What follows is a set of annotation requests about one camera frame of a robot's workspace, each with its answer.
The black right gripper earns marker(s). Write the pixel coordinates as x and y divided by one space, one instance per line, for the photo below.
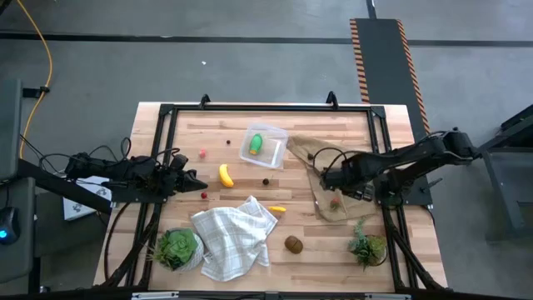
345 179

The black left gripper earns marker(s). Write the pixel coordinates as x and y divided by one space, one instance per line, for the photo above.
175 177

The red toy strawberry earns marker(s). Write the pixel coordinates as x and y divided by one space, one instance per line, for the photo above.
335 204

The red toy cherry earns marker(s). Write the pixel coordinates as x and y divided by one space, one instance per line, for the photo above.
204 195

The pink toy berry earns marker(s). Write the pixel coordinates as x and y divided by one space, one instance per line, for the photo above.
202 153

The yellow toy banana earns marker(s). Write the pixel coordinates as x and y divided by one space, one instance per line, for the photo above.
225 176

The small yellow toy pepper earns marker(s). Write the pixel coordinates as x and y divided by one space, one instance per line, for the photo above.
277 209

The white checked dish towel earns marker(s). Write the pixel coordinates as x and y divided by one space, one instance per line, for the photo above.
233 237

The brown toy kiwi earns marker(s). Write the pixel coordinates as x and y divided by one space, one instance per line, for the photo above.
293 244

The green toy cucumber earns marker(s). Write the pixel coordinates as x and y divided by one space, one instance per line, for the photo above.
255 143

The clear plastic tupperware container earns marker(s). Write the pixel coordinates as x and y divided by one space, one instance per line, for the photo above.
262 146

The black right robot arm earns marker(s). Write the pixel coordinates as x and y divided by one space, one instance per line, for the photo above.
416 156

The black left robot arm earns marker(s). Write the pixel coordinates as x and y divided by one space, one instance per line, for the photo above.
125 171

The small grey-green potted plant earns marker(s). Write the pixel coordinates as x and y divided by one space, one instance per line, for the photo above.
366 248

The brown burlap cloth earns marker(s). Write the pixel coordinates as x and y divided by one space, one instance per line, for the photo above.
300 148

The green succulent in white pot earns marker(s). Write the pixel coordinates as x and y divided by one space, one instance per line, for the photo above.
177 249

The white printed booklet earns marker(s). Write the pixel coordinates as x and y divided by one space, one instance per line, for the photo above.
77 208

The black mat with striped edges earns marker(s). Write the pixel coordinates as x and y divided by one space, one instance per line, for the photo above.
383 62

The black diagonal support beam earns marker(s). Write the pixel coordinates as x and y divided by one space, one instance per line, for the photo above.
54 185

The black crossbar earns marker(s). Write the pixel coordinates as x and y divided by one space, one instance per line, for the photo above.
62 296

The grey desk pad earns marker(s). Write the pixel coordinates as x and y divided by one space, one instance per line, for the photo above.
27 258

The dark grey metal cart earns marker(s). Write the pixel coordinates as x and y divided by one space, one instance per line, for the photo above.
518 125

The black computer mouse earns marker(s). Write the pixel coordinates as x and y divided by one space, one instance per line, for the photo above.
8 225

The grey panel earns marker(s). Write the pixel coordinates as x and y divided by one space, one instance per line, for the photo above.
9 125

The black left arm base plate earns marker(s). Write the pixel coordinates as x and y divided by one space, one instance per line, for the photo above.
137 197

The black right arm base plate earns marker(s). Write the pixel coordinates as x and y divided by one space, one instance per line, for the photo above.
418 196

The black frame clamp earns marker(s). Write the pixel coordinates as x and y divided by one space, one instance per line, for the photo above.
332 99
204 100

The black aluminium table frame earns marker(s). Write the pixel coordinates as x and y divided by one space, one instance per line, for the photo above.
270 108

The silver bracket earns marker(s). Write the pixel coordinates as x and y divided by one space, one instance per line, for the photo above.
387 296
154 296

